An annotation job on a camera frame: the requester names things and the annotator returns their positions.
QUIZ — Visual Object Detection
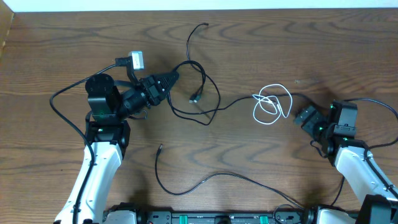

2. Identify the white usb cable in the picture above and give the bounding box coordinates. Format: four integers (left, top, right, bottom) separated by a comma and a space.
251, 83, 294, 126

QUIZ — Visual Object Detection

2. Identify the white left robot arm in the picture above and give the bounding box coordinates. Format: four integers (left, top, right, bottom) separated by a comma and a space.
55, 71, 179, 223

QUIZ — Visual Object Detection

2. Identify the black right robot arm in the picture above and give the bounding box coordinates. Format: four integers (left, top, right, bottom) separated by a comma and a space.
294, 99, 397, 223

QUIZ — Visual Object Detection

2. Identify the black left camera cable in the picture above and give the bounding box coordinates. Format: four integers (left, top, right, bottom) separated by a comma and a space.
49, 63, 119, 224

